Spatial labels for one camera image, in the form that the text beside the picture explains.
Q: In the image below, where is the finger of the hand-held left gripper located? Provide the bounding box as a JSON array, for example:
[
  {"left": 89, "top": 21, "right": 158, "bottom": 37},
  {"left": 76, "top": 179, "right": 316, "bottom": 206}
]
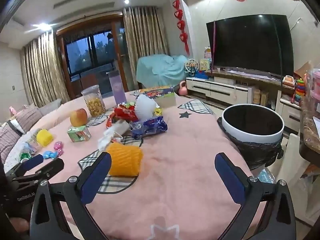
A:
[
  {"left": 5, "top": 154, "right": 44, "bottom": 178},
  {"left": 12, "top": 158, "right": 65, "bottom": 183}
]

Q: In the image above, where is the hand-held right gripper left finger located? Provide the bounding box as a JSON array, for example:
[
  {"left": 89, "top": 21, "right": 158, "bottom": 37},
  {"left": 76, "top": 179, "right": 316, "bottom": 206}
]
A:
[{"left": 29, "top": 152, "right": 112, "bottom": 240}]

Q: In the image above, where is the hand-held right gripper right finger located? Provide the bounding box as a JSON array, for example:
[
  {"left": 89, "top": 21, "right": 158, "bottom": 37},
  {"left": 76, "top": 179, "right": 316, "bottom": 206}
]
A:
[{"left": 214, "top": 152, "right": 298, "bottom": 240}]

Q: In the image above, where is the large yellow foam fruit net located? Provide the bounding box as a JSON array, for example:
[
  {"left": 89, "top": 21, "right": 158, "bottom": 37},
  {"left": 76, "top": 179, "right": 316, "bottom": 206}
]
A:
[{"left": 105, "top": 142, "right": 144, "bottom": 177}]

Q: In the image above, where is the white rimmed trash bin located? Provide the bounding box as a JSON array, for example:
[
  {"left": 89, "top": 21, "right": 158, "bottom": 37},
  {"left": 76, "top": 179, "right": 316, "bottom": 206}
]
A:
[{"left": 217, "top": 116, "right": 284, "bottom": 170}]

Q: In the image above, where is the orange snack wrapper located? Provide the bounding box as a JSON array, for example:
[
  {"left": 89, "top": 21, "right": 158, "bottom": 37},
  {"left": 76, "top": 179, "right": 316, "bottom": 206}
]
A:
[{"left": 105, "top": 114, "right": 118, "bottom": 129}]

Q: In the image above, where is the red snack bag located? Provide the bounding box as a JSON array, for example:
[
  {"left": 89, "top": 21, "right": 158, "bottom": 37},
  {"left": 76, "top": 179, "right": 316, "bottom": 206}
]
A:
[{"left": 114, "top": 102, "right": 139, "bottom": 123}]

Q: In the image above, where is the person's left hand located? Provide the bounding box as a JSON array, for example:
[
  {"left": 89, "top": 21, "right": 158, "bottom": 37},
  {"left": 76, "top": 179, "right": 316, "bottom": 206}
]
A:
[{"left": 7, "top": 217, "right": 30, "bottom": 233}]

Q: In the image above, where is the small yellow foam fruit net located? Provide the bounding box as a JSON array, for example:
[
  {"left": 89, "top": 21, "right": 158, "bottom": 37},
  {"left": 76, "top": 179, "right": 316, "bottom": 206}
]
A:
[{"left": 36, "top": 129, "right": 53, "bottom": 147}]

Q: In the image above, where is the striped pink cushion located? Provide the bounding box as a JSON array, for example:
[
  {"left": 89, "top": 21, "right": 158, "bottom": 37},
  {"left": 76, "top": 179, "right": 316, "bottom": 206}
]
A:
[
  {"left": 0, "top": 124, "right": 20, "bottom": 164},
  {"left": 15, "top": 106, "right": 43, "bottom": 133}
]

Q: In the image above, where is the small green carton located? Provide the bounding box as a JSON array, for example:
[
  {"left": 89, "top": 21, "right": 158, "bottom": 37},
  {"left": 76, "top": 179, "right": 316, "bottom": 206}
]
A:
[{"left": 67, "top": 125, "right": 91, "bottom": 143}]

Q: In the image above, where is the white crumpled tissue packet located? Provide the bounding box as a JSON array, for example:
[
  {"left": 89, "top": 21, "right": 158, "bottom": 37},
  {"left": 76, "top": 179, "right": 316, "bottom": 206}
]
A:
[{"left": 97, "top": 120, "right": 130, "bottom": 152}]

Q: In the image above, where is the pink printed blanket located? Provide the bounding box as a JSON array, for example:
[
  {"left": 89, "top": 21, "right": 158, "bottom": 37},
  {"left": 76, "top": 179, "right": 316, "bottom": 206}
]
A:
[{"left": 5, "top": 90, "right": 265, "bottom": 240}]

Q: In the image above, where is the mango fruit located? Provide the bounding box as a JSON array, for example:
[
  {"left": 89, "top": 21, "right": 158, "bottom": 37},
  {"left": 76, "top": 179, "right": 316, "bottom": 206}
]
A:
[{"left": 70, "top": 108, "right": 88, "bottom": 127}]

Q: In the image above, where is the blue plastic wrapper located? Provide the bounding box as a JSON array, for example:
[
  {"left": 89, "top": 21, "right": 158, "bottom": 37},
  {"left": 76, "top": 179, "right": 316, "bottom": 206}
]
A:
[{"left": 130, "top": 116, "right": 168, "bottom": 139}]

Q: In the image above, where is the clear popcorn jar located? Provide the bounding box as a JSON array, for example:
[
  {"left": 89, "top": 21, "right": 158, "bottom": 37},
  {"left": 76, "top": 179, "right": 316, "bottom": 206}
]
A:
[{"left": 81, "top": 85, "right": 106, "bottom": 117}]

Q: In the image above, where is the white foam sheet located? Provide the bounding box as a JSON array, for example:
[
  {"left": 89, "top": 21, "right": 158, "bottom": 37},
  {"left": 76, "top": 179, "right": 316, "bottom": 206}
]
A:
[{"left": 135, "top": 94, "right": 160, "bottom": 119}]

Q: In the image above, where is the white tv stand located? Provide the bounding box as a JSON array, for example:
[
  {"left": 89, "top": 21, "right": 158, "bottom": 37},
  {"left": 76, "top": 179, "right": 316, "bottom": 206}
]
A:
[{"left": 185, "top": 69, "right": 285, "bottom": 105}]

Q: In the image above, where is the beige curtain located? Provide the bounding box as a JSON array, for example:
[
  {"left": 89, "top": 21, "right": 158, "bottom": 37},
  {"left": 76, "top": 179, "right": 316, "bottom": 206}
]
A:
[
  {"left": 20, "top": 31, "right": 70, "bottom": 107},
  {"left": 122, "top": 6, "right": 169, "bottom": 89}
]

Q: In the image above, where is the purple tumbler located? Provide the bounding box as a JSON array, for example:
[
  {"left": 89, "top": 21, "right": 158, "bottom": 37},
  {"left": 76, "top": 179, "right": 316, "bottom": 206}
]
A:
[{"left": 108, "top": 70, "right": 126, "bottom": 105}]

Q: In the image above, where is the pink kettlebell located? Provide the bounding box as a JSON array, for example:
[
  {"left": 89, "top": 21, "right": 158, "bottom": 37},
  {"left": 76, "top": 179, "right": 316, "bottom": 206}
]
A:
[{"left": 178, "top": 81, "right": 189, "bottom": 96}]

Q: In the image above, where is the colourful printed box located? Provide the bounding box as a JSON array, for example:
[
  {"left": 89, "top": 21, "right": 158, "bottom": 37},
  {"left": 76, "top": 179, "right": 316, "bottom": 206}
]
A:
[{"left": 139, "top": 85, "right": 177, "bottom": 108}]

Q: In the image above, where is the toy cash register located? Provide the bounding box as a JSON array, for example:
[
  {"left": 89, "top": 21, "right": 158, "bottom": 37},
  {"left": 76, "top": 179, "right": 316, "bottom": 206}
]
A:
[{"left": 282, "top": 75, "right": 295, "bottom": 87}]

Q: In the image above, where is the yellow toy house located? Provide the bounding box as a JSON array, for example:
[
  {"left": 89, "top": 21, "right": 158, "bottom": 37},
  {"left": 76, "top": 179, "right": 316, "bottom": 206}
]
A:
[{"left": 199, "top": 59, "right": 212, "bottom": 71}]

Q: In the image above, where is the ferris wheel toy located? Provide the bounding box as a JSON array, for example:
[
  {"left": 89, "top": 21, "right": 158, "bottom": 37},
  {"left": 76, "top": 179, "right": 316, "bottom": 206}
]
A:
[{"left": 184, "top": 59, "right": 200, "bottom": 77}]

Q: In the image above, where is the dark framed window door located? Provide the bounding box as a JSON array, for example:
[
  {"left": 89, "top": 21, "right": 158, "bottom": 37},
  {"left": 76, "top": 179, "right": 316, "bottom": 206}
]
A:
[{"left": 56, "top": 21, "right": 125, "bottom": 98}]

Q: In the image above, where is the teal furniture cover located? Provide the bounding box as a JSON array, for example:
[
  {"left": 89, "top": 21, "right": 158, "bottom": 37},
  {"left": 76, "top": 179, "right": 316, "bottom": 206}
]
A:
[{"left": 136, "top": 54, "right": 190, "bottom": 87}]

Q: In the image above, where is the black television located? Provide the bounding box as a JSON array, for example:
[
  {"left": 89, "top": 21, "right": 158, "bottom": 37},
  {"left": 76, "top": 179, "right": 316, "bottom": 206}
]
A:
[{"left": 206, "top": 14, "right": 294, "bottom": 77}]

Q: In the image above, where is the stacking ring toy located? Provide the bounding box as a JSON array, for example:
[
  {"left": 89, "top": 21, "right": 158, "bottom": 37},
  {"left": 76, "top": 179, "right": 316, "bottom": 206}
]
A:
[{"left": 291, "top": 78, "right": 306, "bottom": 104}]

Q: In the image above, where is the red hanging lantern string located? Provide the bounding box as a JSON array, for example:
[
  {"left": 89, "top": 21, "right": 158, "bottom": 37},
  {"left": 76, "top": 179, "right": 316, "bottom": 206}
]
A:
[{"left": 172, "top": 0, "right": 190, "bottom": 55}]

